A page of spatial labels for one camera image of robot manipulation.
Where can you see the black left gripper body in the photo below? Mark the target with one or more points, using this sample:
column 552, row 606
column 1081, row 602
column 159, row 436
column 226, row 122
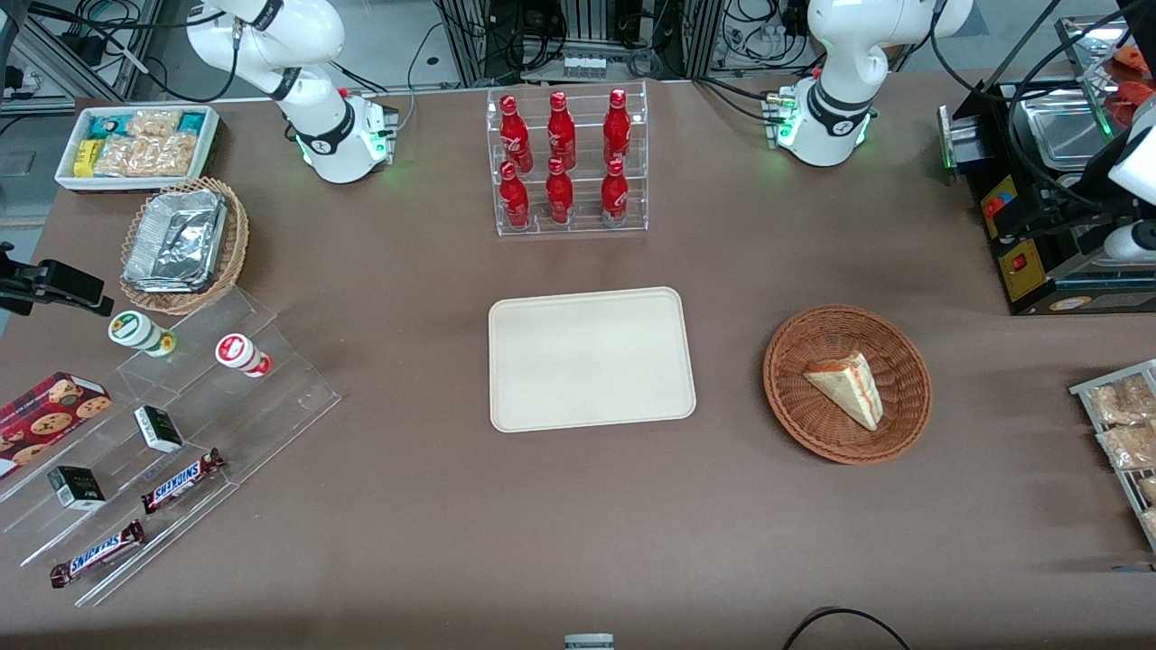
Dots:
column 1071, row 219

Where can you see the triangular sandwich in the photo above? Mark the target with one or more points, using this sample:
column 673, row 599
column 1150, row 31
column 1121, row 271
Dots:
column 849, row 386

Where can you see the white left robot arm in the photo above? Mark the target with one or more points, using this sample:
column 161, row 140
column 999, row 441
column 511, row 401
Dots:
column 831, row 81

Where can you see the tray of packaged snacks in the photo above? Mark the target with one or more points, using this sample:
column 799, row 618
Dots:
column 1084, row 390

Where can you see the round brown wicker basket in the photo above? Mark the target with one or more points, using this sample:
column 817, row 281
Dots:
column 813, row 424

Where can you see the cream plastic tray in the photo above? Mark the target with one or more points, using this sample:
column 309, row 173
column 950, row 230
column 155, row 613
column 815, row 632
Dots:
column 591, row 361

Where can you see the oval light wicker basket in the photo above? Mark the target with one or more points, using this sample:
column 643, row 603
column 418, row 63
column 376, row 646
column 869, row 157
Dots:
column 233, row 253

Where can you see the aluminium foil tray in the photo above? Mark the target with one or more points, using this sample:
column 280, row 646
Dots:
column 176, row 239

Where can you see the red emergency stop button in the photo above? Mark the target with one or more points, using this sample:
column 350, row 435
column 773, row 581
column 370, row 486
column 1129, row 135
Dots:
column 993, row 206

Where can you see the black hot food display case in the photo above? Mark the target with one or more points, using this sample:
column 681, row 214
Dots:
column 1039, row 289

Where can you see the steel food pan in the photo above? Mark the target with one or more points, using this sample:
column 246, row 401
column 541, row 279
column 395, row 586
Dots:
column 1066, row 131

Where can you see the red fried food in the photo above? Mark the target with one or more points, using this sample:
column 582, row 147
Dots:
column 1133, row 90

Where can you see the clear bag of pastry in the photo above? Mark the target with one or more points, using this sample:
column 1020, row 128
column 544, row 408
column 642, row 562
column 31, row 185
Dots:
column 1129, row 447
column 1120, row 402

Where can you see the red cola bottle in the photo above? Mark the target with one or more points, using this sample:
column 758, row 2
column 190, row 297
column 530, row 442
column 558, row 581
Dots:
column 617, row 131
column 559, row 199
column 561, row 135
column 516, row 140
column 614, row 199
column 515, row 203

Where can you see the clear acrylic bottle rack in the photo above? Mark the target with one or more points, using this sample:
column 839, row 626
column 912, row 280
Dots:
column 582, row 217

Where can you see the white power strip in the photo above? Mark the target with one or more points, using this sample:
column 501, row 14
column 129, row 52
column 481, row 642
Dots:
column 583, row 67

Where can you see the small grey block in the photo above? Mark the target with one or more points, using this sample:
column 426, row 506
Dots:
column 589, row 643

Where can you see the clear acrylic stepped display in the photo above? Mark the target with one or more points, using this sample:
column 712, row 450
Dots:
column 271, row 397

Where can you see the red lid yogurt cup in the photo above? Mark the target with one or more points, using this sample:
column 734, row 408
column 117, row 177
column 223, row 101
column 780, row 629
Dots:
column 238, row 352

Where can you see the clear bag of crackers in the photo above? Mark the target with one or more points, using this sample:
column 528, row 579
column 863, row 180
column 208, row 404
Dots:
column 149, row 155

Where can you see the snickers chocolate bar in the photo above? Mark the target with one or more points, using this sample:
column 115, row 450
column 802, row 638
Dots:
column 97, row 553
column 181, row 481

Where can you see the small black box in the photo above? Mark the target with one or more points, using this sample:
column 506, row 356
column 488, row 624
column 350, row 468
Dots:
column 158, row 429
column 77, row 487

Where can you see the green lid yogurt cup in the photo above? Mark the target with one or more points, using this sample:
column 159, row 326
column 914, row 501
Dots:
column 135, row 330

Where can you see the teal snack pack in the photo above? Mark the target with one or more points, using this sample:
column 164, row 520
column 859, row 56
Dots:
column 107, row 126

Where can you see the yellow snack pack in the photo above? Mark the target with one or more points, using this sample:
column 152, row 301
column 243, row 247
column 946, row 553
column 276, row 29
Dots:
column 88, row 158

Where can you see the white rectangular snack bin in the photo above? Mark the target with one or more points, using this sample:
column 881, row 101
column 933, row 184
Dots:
column 68, row 171

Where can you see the red cookie box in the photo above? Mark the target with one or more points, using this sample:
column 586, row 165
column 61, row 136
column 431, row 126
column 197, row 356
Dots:
column 45, row 415

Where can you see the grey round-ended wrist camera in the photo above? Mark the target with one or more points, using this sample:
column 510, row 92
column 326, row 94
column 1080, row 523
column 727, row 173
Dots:
column 1133, row 244

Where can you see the black camera clamp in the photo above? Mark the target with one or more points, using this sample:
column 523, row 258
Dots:
column 63, row 282

